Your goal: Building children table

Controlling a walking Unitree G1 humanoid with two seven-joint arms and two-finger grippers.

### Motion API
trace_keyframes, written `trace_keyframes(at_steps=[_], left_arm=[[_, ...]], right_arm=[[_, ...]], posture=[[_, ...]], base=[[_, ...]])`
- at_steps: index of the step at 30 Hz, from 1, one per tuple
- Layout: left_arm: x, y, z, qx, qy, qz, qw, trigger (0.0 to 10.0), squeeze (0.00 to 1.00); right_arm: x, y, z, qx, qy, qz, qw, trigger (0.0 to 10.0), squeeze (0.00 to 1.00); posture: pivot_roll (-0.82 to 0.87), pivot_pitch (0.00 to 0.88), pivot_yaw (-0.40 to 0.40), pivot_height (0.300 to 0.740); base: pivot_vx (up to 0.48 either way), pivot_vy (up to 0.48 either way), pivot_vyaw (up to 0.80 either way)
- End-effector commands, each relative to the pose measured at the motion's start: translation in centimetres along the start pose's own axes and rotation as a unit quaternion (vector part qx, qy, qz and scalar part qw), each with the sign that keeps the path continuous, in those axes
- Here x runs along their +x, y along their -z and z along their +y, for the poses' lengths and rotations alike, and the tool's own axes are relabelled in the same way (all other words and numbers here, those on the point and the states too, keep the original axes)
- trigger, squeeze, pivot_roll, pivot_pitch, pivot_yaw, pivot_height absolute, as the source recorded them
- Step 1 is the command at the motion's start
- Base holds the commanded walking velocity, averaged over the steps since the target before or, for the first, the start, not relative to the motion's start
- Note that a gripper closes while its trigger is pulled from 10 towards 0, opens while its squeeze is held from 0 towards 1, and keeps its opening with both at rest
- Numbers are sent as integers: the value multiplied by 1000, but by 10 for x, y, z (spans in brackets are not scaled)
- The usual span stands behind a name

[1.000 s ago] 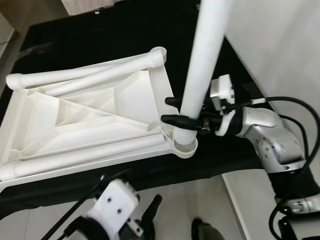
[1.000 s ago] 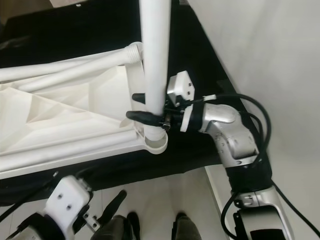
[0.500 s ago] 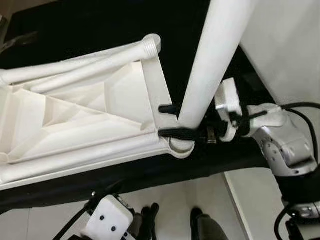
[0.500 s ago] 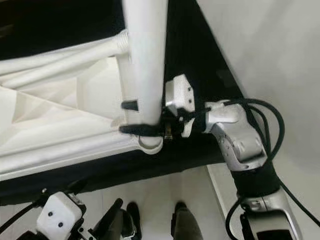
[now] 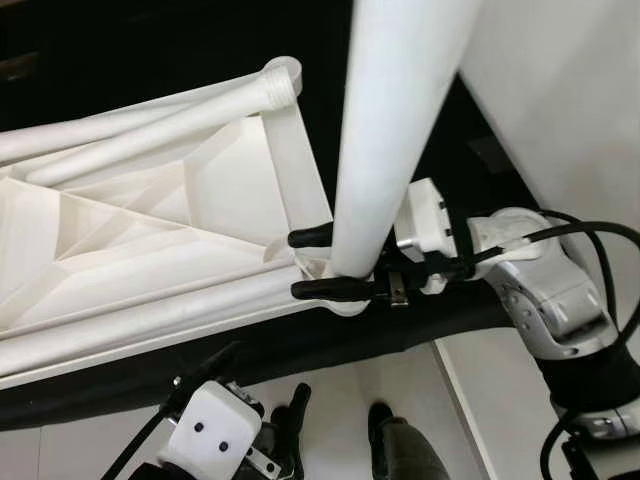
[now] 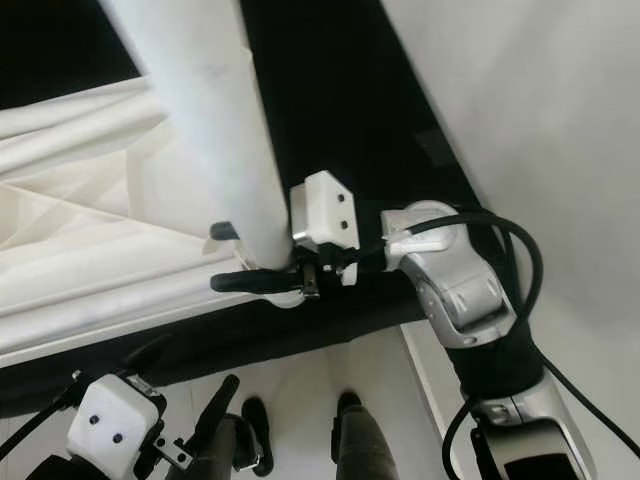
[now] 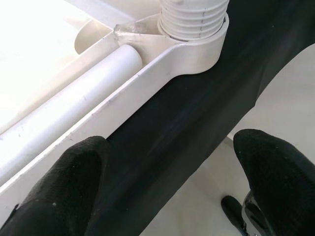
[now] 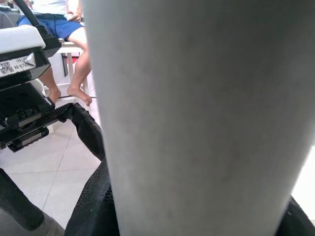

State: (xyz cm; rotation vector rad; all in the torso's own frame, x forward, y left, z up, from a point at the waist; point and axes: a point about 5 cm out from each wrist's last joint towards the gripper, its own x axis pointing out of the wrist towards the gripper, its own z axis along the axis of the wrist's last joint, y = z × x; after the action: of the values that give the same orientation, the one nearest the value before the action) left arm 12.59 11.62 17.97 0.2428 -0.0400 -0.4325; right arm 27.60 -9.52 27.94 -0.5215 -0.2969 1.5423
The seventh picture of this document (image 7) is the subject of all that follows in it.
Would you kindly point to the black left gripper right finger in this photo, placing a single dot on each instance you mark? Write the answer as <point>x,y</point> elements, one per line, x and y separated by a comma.
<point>283,186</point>

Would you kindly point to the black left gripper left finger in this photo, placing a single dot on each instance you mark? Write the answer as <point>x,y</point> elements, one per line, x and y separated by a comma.
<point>54,196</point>

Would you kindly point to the white plastic table leg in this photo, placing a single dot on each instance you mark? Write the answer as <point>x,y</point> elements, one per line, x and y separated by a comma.
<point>73,98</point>
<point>189,22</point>

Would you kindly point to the white plastic children table top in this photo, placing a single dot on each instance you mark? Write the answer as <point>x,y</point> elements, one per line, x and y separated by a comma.
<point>187,59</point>

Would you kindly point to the clear plastic tape scrap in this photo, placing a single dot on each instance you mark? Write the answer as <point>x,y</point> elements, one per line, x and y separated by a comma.
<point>128,28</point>

